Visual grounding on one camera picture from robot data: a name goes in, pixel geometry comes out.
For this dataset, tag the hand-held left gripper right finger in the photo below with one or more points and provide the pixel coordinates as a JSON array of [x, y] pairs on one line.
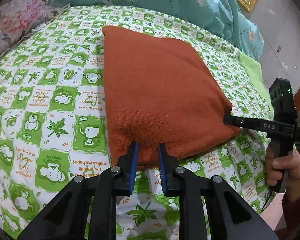
[[163, 167]]

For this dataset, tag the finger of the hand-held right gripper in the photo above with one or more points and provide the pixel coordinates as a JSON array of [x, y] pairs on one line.
[[247, 125]]

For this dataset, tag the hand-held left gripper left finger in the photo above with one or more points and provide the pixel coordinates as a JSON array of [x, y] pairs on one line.
[[133, 165]]

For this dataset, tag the orange knit sweater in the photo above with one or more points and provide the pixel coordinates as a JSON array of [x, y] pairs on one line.
[[152, 80]]

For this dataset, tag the person's right forearm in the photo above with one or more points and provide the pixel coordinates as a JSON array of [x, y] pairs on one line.
[[297, 207]]

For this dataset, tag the person's right hand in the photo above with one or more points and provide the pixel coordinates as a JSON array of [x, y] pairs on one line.
[[296, 170]]

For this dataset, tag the light green cloth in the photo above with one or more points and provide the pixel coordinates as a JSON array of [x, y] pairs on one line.
[[252, 77]]

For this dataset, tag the green checkered bedsheet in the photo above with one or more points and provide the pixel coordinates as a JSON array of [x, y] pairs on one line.
[[52, 100]]

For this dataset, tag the teal floral quilt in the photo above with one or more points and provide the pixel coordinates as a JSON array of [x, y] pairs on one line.
[[165, 2]]

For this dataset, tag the purple floral ruffled pillow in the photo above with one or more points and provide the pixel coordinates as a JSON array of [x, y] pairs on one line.
[[17, 17]]

